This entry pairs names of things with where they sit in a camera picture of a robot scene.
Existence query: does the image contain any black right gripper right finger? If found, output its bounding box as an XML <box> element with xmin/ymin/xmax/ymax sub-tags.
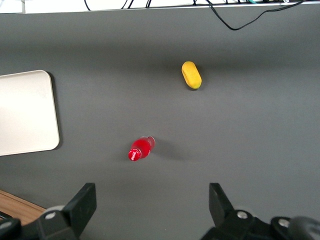
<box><xmin>201</xmin><ymin>182</ymin><xmax>273</xmax><ymax>240</ymax></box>

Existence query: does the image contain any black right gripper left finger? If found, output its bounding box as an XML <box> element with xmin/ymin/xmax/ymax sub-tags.
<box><xmin>36</xmin><ymin>182</ymin><xmax>98</xmax><ymax>240</ymax></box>

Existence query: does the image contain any cream rectangular tray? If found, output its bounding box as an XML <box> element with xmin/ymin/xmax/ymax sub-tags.
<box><xmin>0</xmin><ymin>69</ymin><xmax>61</xmax><ymax>157</ymax></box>

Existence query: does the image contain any wooden drawer cabinet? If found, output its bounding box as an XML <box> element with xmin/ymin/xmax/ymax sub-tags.
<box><xmin>0</xmin><ymin>189</ymin><xmax>47</xmax><ymax>227</ymax></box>

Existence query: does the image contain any small red bottle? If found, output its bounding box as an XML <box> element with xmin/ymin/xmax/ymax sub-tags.
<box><xmin>127</xmin><ymin>135</ymin><xmax>156</xmax><ymax>163</ymax></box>

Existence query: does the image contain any yellow sponge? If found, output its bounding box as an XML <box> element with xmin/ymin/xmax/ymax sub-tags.
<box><xmin>181</xmin><ymin>60</ymin><xmax>203</xmax><ymax>91</ymax></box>

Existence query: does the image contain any black looping cable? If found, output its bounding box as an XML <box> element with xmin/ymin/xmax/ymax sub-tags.
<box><xmin>206</xmin><ymin>0</ymin><xmax>305</xmax><ymax>32</ymax></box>

